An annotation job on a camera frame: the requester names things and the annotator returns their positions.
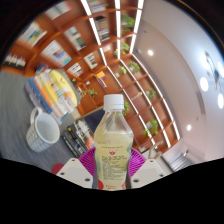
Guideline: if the dark office chair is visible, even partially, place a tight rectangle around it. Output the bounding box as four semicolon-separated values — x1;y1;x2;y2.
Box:
83;108;106;136

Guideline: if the grey curtain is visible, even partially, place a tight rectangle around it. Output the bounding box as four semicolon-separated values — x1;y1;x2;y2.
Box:
168;149;193;173

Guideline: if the clear yellow-green drink bottle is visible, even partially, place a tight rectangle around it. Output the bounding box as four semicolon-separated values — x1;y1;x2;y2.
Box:
93;93;134;191

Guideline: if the multi-bulb ceiling lamp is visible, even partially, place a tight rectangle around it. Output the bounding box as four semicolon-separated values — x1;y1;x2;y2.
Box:
199;49;224;110

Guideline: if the pile of dark flat books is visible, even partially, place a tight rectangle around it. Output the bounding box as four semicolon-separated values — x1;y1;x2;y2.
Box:
62;118;96;158

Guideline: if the wooden wall shelf unit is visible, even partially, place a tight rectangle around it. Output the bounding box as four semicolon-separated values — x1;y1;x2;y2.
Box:
1;0;183;158

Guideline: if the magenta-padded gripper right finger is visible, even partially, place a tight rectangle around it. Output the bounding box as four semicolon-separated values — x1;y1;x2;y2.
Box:
126;147;167;190

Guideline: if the white patterned mug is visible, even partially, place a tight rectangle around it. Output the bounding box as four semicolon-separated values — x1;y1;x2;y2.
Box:
25;106;62;153

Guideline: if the flat round red coaster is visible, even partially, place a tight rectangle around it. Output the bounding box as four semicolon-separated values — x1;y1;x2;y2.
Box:
51;162;65;175

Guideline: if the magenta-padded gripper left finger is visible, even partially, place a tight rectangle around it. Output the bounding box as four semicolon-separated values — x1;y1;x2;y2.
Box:
55;147;98;190

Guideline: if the stack of colourful books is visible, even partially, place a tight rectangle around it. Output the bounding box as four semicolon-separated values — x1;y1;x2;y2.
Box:
24;68;79;123

